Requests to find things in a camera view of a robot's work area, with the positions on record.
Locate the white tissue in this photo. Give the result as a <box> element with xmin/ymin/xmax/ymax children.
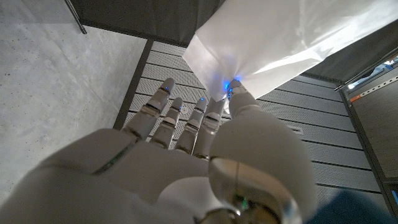
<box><xmin>182</xmin><ymin>0</ymin><xmax>398</xmax><ymax>102</ymax></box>

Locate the black backdrop stand pole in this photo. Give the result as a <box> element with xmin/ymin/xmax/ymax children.
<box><xmin>63</xmin><ymin>0</ymin><xmax>88</xmax><ymax>35</ymax></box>

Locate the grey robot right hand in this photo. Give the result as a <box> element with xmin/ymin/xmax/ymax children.
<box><xmin>0</xmin><ymin>77</ymin><xmax>318</xmax><ymax>224</ymax></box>

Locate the white perforated shelf rail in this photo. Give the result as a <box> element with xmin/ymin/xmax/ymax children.
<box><xmin>349</xmin><ymin>75</ymin><xmax>398</xmax><ymax>103</ymax></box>

